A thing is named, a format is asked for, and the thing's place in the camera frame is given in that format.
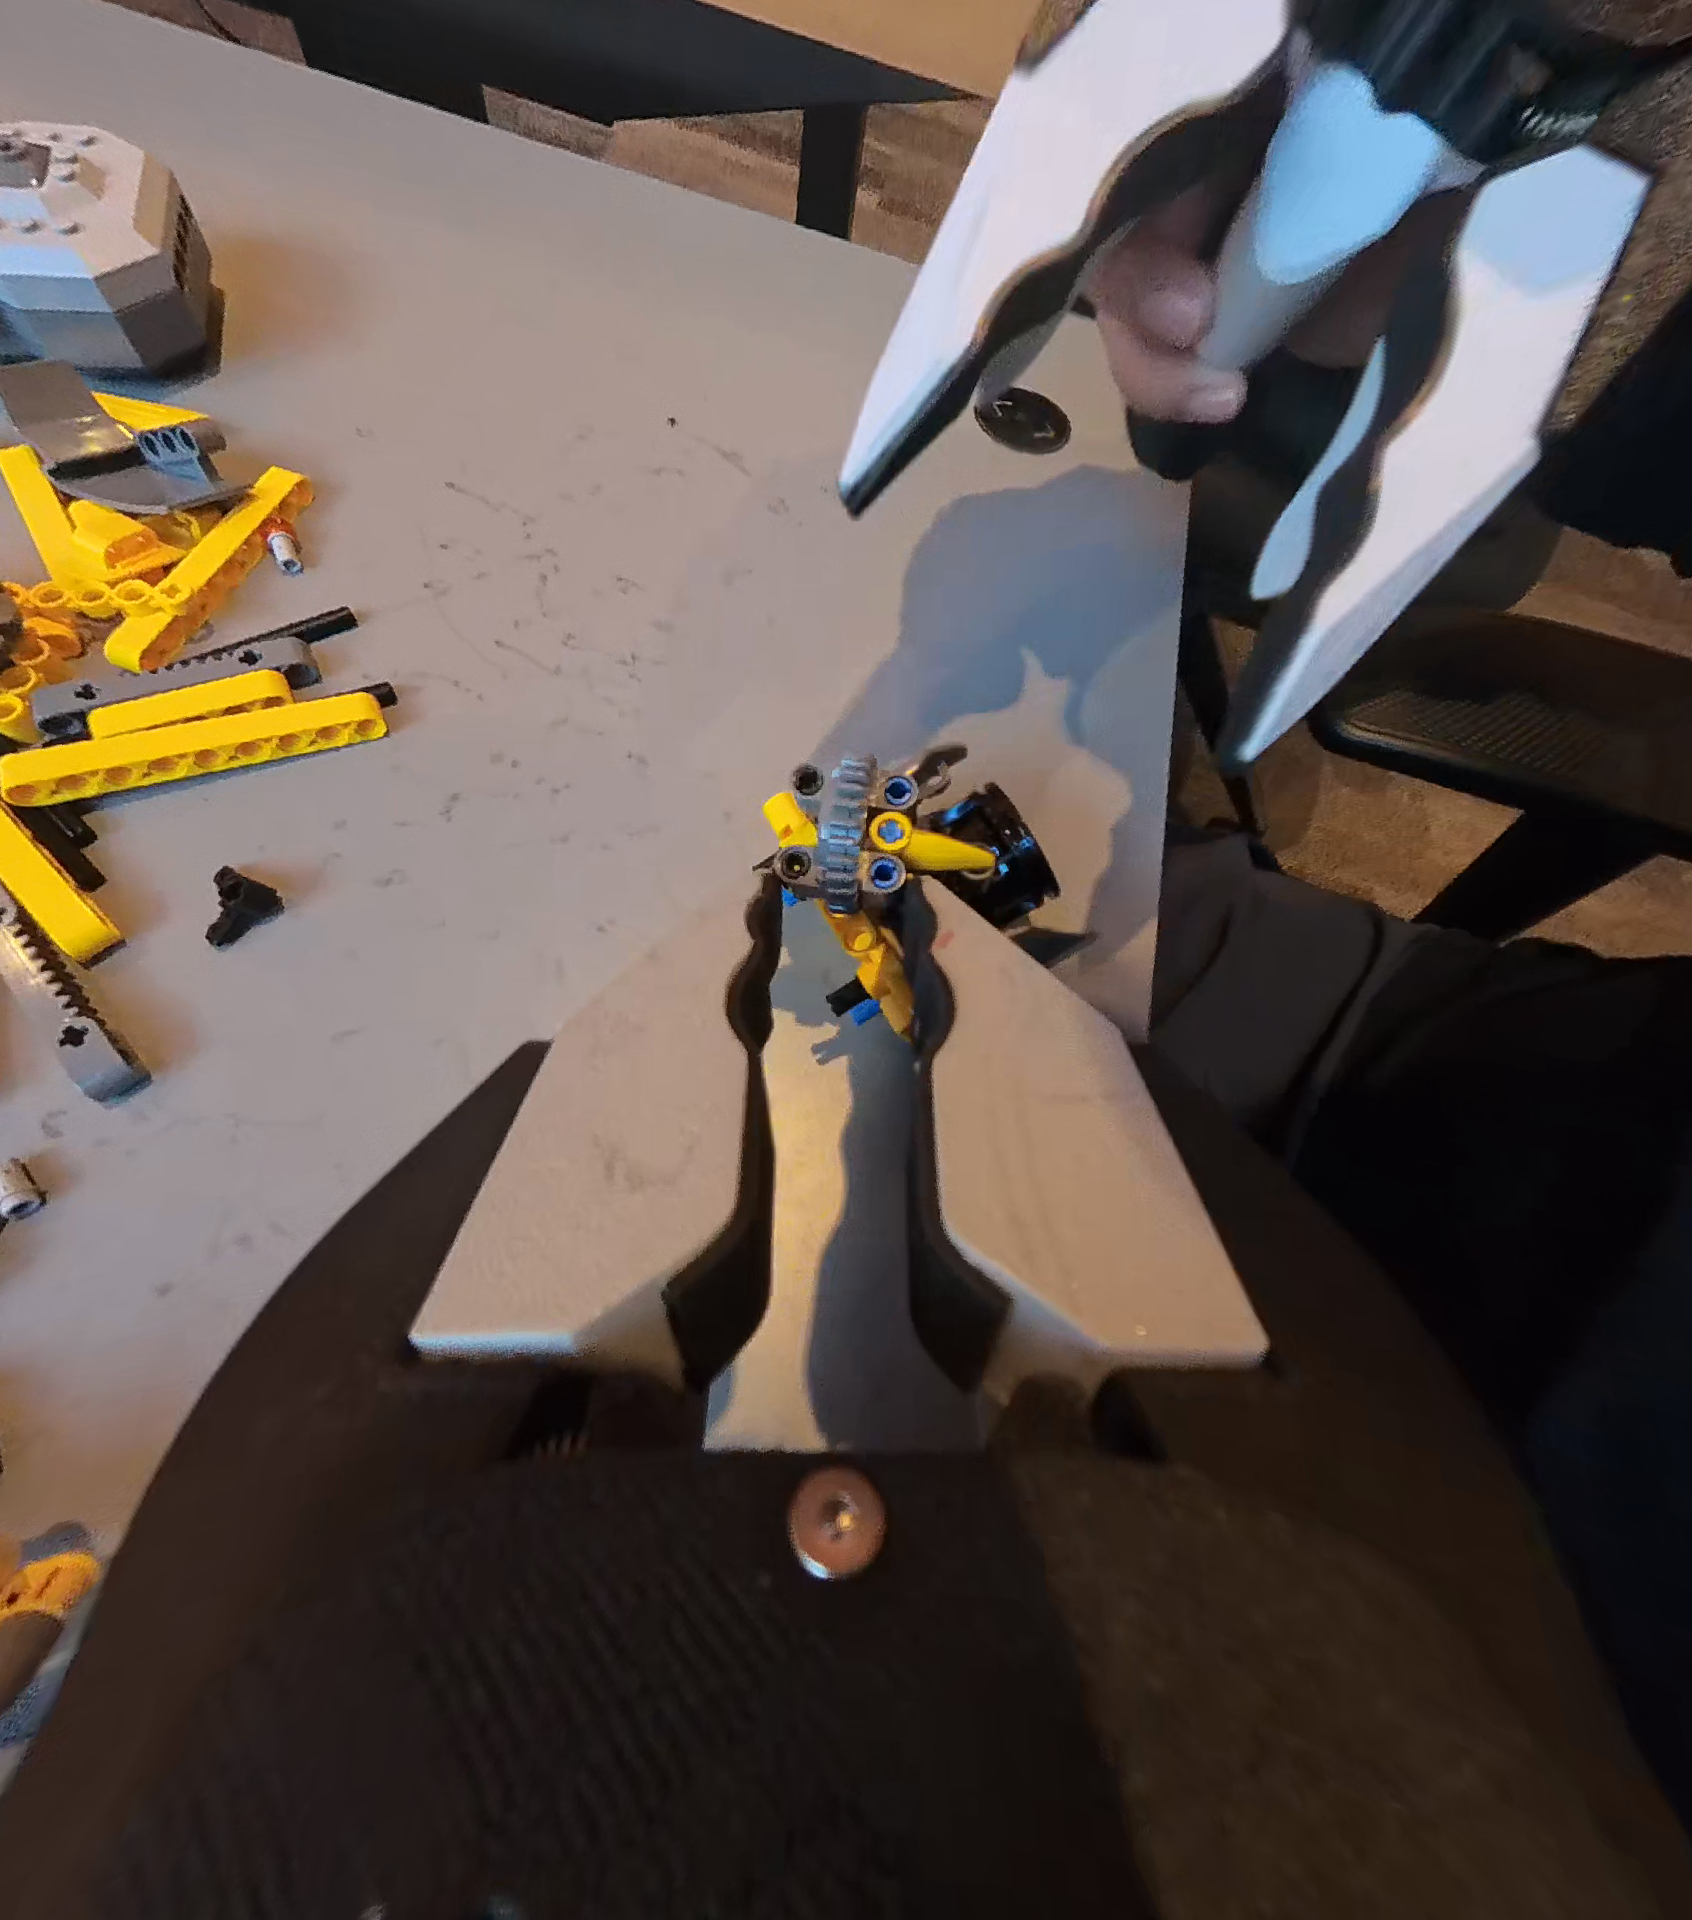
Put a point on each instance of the black office chair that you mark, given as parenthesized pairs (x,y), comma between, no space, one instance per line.
(1536,721)

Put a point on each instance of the grey gear brick assembly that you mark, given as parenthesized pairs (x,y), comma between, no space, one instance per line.
(846,826)

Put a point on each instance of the grey and orange axle pin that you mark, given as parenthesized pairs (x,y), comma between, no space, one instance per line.
(287,547)

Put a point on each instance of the person's right forearm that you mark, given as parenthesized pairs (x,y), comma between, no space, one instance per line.
(1687,449)

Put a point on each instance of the grey brick motor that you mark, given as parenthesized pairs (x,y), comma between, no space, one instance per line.
(37,237)

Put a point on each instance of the cluster of long yellow beams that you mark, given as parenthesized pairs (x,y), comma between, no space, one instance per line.
(187,749)

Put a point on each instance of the tan desk with black frame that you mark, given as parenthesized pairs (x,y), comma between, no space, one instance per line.
(879,37)

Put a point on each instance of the black round desk grommet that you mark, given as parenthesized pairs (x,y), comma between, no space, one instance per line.
(1021,423)

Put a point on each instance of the small pale pin brick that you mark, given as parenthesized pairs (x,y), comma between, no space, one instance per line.
(14,1185)

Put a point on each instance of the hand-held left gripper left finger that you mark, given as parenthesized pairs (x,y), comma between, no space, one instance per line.
(591,1185)

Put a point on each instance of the grey curved panel brick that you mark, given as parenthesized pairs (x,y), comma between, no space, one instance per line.
(81,435)

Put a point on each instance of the person's legs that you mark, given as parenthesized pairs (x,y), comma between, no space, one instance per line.
(1463,1124)

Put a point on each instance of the small black connector brick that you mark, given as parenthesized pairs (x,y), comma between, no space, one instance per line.
(242,902)

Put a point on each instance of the person's right hand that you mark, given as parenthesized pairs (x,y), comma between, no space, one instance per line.
(1162,314)

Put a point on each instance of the grey toothed rack beam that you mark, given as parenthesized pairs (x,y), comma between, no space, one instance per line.
(187,670)
(52,989)

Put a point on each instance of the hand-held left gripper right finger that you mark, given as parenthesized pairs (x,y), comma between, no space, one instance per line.
(1088,1185)

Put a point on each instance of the small yellow grey brick assembly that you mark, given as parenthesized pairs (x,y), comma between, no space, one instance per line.
(1002,860)

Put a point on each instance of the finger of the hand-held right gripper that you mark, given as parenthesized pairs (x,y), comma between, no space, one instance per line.
(1506,344)
(1059,147)

